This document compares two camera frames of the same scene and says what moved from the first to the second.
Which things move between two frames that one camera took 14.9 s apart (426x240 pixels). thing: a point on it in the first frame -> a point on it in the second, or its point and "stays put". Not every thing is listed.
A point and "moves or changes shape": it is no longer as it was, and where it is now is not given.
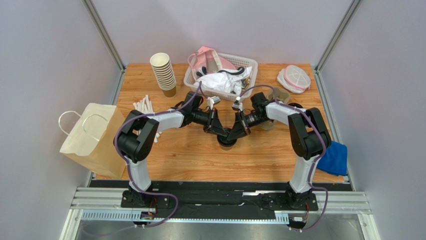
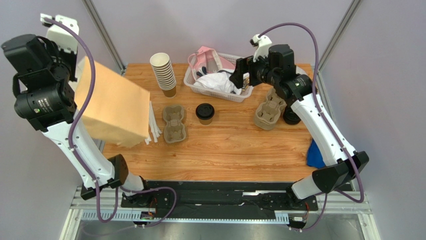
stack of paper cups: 162,65 stays put
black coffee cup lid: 223,141 moves or changes shape
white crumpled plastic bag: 228,80 stays put
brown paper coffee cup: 226,148 moves or changes shape
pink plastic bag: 208,57 stays put
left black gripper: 216,126 -> 71,57
